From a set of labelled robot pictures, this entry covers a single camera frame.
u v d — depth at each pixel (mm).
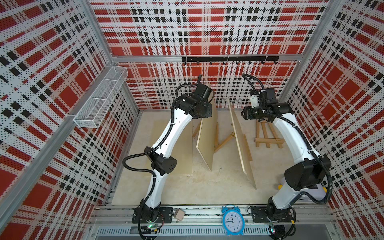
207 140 948
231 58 893
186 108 521
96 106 724
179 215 727
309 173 442
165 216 736
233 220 704
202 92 575
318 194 729
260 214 736
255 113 684
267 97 604
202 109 687
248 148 980
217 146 953
